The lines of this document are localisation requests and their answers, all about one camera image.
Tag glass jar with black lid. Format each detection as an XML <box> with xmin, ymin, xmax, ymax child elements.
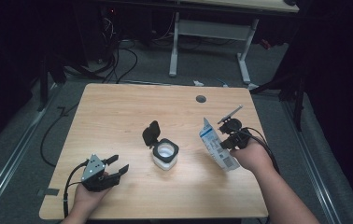
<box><xmin>142</xmin><ymin>120</ymin><xmax>180</xmax><ymax>172</ymax></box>

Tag dark curtain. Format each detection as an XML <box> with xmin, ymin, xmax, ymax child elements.
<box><xmin>0</xmin><ymin>0</ymin><xmax>45</xmax><ymax>160</ymax></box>
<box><xmin>302</xmin><ymin>0</ymin><xmax>353</xmax><ymax>216</ymax></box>

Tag grey tape strip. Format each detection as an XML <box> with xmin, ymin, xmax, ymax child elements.
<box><xmin>36</xmin><ymin>188</ymin><xmax>61</xmax><ymax>198</ymax></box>

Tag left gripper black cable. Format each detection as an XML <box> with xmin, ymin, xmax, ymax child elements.
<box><xmin>62</xmin><ymin>160</ymin><xmax>91</xmax><ymax>218</ymax></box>

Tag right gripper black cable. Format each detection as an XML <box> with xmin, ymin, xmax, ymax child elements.
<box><xmin>232</xmin><ymin>125</ymin><xmax>281</xmax><ymax>175</ymax></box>

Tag metal floor rail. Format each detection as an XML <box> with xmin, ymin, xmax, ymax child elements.
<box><xmin>281</xmin><ymin>99</ymin><xmax>343</xmax><ymax>224</ymax></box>
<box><xmin>0</xmin><ymin>83</ymin><xmax>64</xmax><ymax>218</ymax></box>

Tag black floor cable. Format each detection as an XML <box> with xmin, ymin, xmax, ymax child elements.
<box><xmin>39</xmin><ymin>102</ymin><xmax>80</xmax><ymax>167</ymax></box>

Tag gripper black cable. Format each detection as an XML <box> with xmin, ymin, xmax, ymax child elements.
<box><xmin>232</xmin><ymin>125</ymin><xmax>281</xmax><ymax>175</ymax></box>
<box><xmin>62</xmin><ymin>160</ymin><xmax>91</xmax><ymax>218</ymax></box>

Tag thin blue cable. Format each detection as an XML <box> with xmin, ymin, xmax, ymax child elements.
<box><xmin>215</xmin><ymin>77</ymin><xmax>229</xmax><ymax>89</ymax></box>

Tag person's right hand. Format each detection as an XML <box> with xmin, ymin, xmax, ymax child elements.
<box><xmin>230</xmin><ymin>138</ymin><xmax>275</xmax><ymax>175</ymax></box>

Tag desk with white legs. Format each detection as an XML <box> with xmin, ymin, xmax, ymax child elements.
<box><xmin>164</xmin><ymin>0</ymin><xmax>300</xmax><ymax>91</ymax></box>

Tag person's left hand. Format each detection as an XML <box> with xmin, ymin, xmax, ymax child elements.
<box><xmin>73</xmin><ymin>182</ymin><xmax>112</xmax><ymax>214</ymax></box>

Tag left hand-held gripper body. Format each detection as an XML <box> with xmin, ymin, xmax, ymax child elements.
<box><xmin>80</xmin><ymin>153</ymin><xmax>117</xmax><ymax>192</ymax></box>

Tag small red object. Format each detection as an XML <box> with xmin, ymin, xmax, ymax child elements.
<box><xmin>260</xmin><ymin>38</ymin><xmax>274</xmax><ymax>50</ymax></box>

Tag white bag with blue label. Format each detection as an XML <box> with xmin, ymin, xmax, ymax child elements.
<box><xmin>198</xmin><ymin>117</ymin><xmax>241</xmax><ymax>173</ymax></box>

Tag looped black cables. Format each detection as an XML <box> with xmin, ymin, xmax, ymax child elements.
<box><xmin>101</xmin><ymin>38</ymin><xmax>139</xmax><ymax>84</ymax></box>

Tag dark computer case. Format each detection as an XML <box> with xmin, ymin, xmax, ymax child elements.
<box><xmin>71</xmin><ymin>0</ymin><xmax>123</xmax><ymax>67</ymax></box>

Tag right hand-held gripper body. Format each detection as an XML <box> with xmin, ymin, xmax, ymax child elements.
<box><xmin>217</xmin><ymin>105</ymin><xmax>253</xmax><ymax>149</ymax></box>

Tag black metal stand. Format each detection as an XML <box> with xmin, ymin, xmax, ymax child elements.
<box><xmin>248</xmin><ymin>62</ymin><xmax>310</xmax><ymax>132</ymax></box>
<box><xmin>36</xmin><ymin>55</ymin><xmax>67</xmax><ymax>112</ymax></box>

